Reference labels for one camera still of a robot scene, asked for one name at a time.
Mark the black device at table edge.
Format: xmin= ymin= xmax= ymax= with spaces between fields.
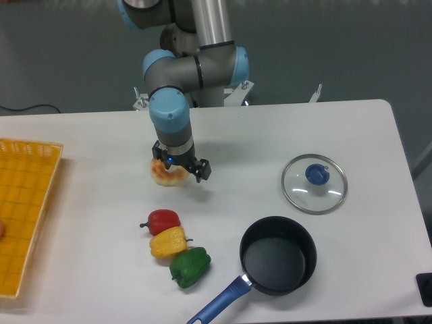
xmin=416 ymin=273 xmax=432 ymax=307

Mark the green bell pepper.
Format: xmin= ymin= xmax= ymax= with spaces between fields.
xmin=169 ymin=247 xmax=211 ymax=289

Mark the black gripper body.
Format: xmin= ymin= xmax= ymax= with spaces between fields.
xmin=160 ymin=143 xmax=197 ymax=172

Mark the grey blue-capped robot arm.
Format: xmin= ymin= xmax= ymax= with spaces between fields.
xmin=117 ymin=1 xmax=250 ymax=182

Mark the yellow woven basket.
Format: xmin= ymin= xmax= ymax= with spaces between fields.
xmin=1 ymin=138 xmax=63 ymax=299

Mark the glazed twisted donut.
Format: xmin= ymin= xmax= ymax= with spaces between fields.
xmin=150 ymin=159 xmax=189 ymax=187

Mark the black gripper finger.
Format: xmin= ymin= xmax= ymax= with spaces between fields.
xmin=152 ymin=140 xmax=169 ymax=169
xmin=188 ymin=159 xmax=212 ymax=183

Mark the black saucepan blue handle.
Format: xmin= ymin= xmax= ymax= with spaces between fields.
xmin=188 ymin=216 xmax=317 ymax=323

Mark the black cable on floor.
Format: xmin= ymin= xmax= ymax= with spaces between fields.
xmin=0 ymin=103 xmax=62 ymax=113

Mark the yellow bell pepper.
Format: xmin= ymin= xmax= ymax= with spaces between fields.
xmin=149 ymin=226 xmax=192 ymax=259

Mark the red bell pepper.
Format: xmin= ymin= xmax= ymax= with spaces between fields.
xmin=139 ymin=209 xmax=181 ymax=236

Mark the glass lid blue knob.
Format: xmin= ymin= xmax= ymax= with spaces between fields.
xmin=281 ymin=154 xmax=348 ymax=215

